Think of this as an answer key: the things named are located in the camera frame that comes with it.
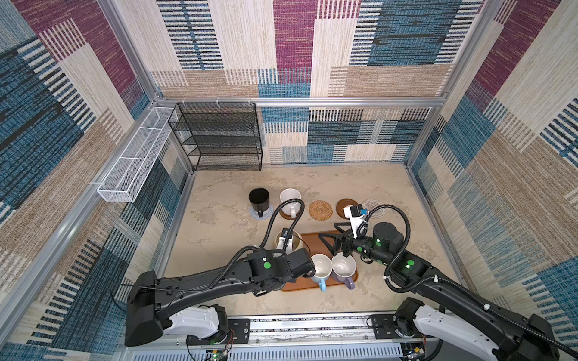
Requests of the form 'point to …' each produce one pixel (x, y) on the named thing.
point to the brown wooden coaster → (285, 216)
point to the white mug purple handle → (343, 268)
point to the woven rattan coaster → (320, 210)
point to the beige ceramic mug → (297, 241)
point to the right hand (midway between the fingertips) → (327, 233)
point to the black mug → (260, 198)
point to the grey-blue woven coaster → (266, 213)
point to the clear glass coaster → (370, 203)
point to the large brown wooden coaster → (344, 203)
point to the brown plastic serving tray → (314, 244)
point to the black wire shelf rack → (220, 136)
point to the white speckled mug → (292, 208)
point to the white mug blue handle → (323, 266)
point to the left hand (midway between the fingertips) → (290, 261)
